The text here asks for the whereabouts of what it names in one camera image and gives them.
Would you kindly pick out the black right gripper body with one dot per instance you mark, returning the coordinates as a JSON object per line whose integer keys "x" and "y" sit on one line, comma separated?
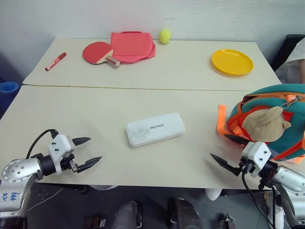
{"x": 246, "y": 167}

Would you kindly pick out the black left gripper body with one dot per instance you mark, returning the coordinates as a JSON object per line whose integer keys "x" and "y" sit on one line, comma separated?
{"x": 68, "y": 163}

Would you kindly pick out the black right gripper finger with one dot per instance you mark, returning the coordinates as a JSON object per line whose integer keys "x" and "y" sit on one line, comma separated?
{"x": 238, "y": 140}
{"x": 225, "y": 163}

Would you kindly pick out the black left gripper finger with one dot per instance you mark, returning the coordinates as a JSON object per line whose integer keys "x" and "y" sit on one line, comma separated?
{"x": 82, "y": 140}
{"x": 89, "y": 163}

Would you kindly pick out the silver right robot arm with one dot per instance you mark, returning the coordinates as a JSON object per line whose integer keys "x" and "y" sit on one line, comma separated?
{"x": 288, "y": 179}

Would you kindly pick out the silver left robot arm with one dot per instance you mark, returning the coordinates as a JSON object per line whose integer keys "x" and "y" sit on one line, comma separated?
{"x": 19, "y": 170}

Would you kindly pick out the teal and orange backpack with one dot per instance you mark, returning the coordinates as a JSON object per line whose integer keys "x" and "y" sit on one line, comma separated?
{"x": 291, "y": 138}

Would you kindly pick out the white rectangular case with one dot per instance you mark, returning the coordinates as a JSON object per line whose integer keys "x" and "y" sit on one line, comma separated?
{"x": 155, "y": 130}

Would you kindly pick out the beige plush toy pendant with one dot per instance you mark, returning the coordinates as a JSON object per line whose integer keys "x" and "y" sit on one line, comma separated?
{"x": 262, "y": 125}

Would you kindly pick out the white shoe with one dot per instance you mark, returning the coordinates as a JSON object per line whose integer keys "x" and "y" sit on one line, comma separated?
{"x": 277, "y": 210}
{"x": 212, "y": 193}

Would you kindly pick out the small dark buckled shape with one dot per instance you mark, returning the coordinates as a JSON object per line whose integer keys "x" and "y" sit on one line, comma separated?
{"x": 95, "y": 223}
{"x": 226, "y": 221}

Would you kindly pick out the dark rounded shape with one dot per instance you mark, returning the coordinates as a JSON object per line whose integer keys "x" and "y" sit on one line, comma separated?
{"x": 127, "y": 215}
{"x": 183, "y": 214}

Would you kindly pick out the yellow plastic plate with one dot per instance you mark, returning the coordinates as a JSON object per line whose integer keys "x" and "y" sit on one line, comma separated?
{"x": 232, "y": 62}

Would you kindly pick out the red marker pen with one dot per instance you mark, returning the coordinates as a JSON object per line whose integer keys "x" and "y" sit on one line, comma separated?
{"x": 55, "y": 61}

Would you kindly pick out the red table tennis paddle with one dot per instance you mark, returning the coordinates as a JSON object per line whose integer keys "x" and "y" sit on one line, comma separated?
{"x": 95, "y": 53}

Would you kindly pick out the blue rolled mat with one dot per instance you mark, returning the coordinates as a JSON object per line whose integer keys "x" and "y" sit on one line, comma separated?
{"x": 7, "y": 87}

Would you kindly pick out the person in white clothing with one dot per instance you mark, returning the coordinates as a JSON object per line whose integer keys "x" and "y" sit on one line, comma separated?
{"x": 296, "y": 59}

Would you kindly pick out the black chair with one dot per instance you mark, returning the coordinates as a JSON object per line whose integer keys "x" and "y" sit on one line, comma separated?
{"x": 286, "y": 45}

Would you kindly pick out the pink cloth bag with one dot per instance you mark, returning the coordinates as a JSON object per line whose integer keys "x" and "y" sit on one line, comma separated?
{"x": 133, "y": 46}

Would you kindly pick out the yellow-green tennis ball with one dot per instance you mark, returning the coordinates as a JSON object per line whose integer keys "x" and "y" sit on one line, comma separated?
{"x": 164, "y": 36}

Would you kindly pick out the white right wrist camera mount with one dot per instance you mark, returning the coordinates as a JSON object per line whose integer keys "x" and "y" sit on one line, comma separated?
{"x": 258, "y": 151}

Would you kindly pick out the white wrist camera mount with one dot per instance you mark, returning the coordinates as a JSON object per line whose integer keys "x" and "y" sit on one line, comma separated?
{"x": 59, "y": 145}
{"x": 258, "y": 151}

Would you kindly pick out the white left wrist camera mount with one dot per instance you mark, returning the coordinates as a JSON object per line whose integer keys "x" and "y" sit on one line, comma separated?
{"x": 59, "y": 145}

